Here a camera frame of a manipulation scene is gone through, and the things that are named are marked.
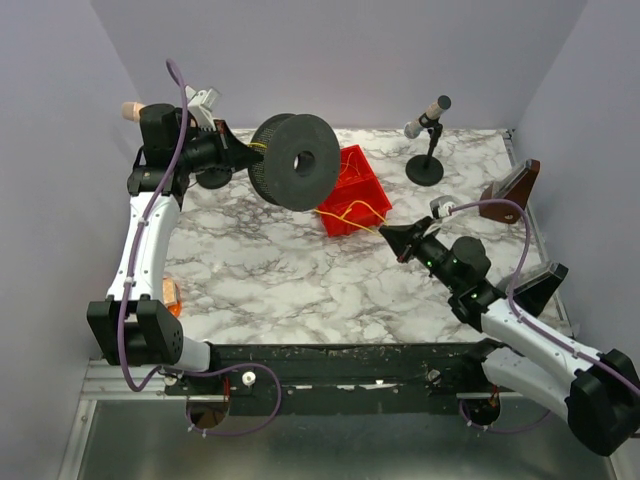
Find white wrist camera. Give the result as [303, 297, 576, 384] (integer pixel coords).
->
[429, 195, 457, 221]
[185, 85, 221, 131]

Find brown wooden metronome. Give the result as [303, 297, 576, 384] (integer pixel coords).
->
[479, 159, 541, 225]

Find orange tape dispenser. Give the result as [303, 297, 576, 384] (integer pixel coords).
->
[163, 277, 182, 318]

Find silver microphone on stand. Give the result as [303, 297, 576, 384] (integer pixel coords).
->
[403, 94, 453, 187]

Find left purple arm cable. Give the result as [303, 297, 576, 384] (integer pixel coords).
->
[117, 58, 284, 437]

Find yellow cable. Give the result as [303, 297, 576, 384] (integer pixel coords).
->
[247, 142, 391, 236]

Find beige microphone on stand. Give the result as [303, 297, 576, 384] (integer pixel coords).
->
[121, 102, 145, 123]

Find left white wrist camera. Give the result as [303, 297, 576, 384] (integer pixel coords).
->
[185, 85, 221, 131]

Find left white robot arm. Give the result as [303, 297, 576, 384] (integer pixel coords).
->
[87, 100, 261, 375]

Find red plastic bin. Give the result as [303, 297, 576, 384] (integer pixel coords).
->
[315, 145, 392, 237]

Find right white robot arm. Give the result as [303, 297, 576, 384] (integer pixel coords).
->
[379, 217, 639, 456]

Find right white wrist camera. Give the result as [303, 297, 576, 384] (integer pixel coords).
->
[429, 195, 457, 221]

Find grey cable spool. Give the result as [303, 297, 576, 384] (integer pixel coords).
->
[248, 113, 341, 212]

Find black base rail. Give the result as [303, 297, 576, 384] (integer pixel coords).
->
[165, 340, 501, 424]

